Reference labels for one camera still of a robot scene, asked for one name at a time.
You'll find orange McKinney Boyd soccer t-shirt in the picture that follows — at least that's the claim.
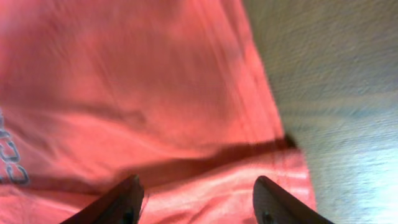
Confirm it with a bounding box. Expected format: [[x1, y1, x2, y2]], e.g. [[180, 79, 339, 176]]
[[1, 0, 316, 223]]

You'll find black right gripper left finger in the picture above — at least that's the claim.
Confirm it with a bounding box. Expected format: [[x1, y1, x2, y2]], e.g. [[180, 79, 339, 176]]
[[62, 175, 144, 224]]

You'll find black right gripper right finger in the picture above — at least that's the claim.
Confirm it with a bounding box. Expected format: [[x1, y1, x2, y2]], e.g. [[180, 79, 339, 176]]
[[252, 176, 333, 224]]

